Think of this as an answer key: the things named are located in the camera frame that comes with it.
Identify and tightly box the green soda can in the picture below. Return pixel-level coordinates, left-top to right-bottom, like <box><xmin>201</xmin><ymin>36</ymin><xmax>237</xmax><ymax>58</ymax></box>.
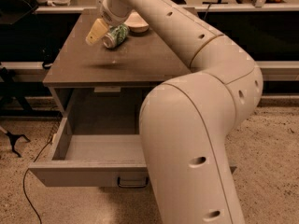
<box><xmin>102</xmin><ymin>23</ymin><xmax>129</xmax><ymax>49</ymax></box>

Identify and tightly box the open grey top drawer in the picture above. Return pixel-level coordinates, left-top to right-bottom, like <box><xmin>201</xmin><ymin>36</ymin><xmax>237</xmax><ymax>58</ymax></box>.
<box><xmin>29</xmin><ymin>87</ymin><xmax>237</xmax><ymax>189</ymax></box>

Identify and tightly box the grey drawer cabinet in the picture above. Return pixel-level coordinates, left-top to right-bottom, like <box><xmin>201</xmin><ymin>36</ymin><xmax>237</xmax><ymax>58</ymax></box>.
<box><xmin>44</xmin><ymin>10</ymin><xmax>189</xmax><ymax>135</ymax></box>

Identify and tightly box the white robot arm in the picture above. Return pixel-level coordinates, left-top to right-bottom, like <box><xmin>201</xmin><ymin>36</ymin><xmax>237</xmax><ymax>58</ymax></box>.
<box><xmin>86</xmin><ymin>0</ymin><xmax>263</xmax><ymax>224</ymax></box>

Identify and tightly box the black drawer handle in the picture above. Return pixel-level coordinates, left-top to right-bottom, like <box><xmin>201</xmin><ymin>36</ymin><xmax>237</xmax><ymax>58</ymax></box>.
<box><xmin>117</xmin><ymin>177</ymin><xmax>150</xmax><ymax>189</ymax></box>

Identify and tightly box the black stand foot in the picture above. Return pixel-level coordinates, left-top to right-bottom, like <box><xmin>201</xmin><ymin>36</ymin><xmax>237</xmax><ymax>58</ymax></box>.
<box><xmin>0</xmin><ymin>126</ymin><xmax>30</xmax><ymax>158</ymax></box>

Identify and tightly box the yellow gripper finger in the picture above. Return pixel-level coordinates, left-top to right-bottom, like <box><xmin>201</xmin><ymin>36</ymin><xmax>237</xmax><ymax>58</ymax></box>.
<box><xmin>85</xmin><ymin>19</ymin><xmax>109</xmax><ymax>46</ymax></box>

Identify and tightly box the black chair at left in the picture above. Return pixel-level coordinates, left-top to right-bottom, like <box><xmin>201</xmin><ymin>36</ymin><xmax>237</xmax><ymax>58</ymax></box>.
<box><xmin>0</xmin><ymin>0</ymin><xmax>38</xmax><ymax>25</ymax></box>

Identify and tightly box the long white shelf counter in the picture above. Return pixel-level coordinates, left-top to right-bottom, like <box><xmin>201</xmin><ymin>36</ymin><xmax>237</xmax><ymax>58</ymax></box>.
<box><xmin>0</xmin><ymin>2</ymin><xmax>299</xmax><ymax>82</ymax></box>

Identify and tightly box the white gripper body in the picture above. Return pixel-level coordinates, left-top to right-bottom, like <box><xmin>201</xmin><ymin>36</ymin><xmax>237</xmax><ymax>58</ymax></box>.
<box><xmin>100</xmin><ymin>0</ymin><xmax>132</xmax><ymax>27</ymax></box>

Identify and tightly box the black floor cable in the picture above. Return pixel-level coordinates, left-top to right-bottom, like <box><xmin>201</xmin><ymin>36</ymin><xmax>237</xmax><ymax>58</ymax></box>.
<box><xmin>21</xmin><ymin>140</ymin><xmax>54</xmax><ymax>224</ymax></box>

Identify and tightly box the white bowl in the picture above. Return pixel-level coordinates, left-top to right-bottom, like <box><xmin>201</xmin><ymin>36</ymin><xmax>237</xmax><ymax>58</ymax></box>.
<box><xmin>125</xmin><ymin>11</ymin><xmax>149</xmax><ymax>33</ymax></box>

